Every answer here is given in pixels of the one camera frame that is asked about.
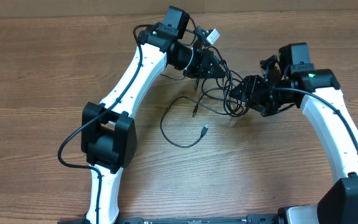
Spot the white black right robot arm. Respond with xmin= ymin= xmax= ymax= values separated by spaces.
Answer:
xmin=229 ymin=42 xmax=358 ymax=223

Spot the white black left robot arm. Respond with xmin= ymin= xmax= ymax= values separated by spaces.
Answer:
xmin=81 ymin=6 xmax=224 ymax=223

